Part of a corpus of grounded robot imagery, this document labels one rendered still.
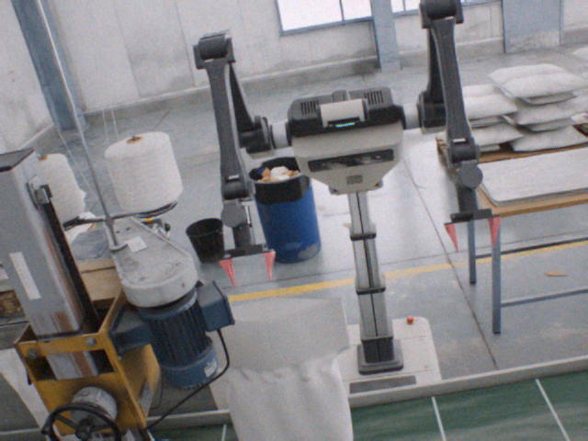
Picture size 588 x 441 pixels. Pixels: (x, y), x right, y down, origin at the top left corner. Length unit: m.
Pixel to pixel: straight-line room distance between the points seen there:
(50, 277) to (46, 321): 0.12
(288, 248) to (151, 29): 6.41
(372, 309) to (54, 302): 1.50
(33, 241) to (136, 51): 8.77
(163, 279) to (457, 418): 1.34
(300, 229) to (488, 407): 2.16
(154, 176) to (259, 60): 8.34
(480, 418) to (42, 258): 1.63
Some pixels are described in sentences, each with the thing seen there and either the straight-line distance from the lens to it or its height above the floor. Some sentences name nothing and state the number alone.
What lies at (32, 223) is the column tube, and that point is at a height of 1.63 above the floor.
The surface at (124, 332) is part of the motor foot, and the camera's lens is 1.41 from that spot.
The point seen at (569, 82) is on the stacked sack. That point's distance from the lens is 5.16.
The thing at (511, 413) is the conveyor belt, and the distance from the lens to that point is 2.29.
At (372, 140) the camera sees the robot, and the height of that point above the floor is 1.40.
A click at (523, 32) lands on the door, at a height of 0.29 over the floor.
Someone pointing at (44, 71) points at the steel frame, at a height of 1.12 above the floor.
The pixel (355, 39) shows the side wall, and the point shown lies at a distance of 9.60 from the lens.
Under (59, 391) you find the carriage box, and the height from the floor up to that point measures 1.18.
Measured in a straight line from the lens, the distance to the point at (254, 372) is 1.88.
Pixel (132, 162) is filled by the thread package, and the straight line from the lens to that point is 1.35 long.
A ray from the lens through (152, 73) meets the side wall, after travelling 9.97.
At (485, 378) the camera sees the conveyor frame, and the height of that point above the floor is 0.41.
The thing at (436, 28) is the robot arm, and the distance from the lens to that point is 1.53.
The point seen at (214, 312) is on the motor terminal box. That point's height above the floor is 1.27.
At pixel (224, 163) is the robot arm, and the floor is 1.55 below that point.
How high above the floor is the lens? 2.02
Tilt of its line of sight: 26 degrees down
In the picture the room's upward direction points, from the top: 11 degrees counter-clockwise
